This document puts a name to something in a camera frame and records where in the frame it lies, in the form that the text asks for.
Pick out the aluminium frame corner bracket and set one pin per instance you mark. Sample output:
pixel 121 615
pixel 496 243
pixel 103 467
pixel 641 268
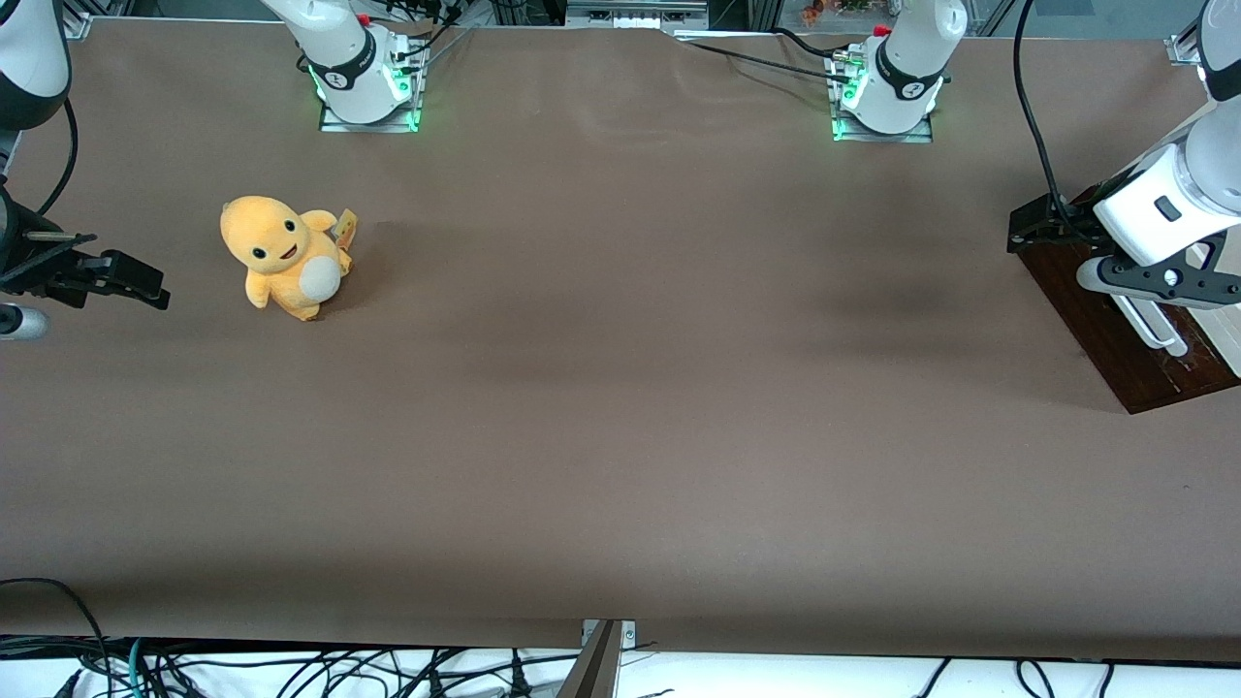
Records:
pixel 78 24

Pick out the aluminium frame profile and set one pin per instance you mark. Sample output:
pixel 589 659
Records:
pixel 1185 50

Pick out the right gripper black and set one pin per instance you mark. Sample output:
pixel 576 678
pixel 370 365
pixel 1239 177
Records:
pixel 21 262

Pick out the dark wood drawer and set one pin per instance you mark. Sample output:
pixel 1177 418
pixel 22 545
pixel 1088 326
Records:
pixel 1115 364

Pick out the grey electronics box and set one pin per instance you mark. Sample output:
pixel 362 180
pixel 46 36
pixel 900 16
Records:
pixel 635 12

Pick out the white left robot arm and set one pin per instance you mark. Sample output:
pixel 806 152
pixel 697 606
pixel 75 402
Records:
pixel 906 68

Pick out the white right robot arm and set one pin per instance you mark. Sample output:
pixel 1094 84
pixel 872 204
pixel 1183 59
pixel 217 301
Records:
pixel 344 58

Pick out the orange background clutter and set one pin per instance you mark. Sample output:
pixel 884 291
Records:
pixel 812 12

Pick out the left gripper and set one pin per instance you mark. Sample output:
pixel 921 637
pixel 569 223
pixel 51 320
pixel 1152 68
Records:
pixel 1079 215

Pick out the yellow plush dinosaur toy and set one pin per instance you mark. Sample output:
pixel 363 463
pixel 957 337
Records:
pixel 281 252

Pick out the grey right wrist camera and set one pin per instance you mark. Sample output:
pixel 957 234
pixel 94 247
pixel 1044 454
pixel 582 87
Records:
pixel 19 323

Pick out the brown table cover sheet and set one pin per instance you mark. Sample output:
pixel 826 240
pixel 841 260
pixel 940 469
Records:
pixel 620 388

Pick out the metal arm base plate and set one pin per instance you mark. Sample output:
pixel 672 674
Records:
pixel 373 121
pixel 877 136

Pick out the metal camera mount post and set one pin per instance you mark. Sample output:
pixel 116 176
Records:
pixel 599 669

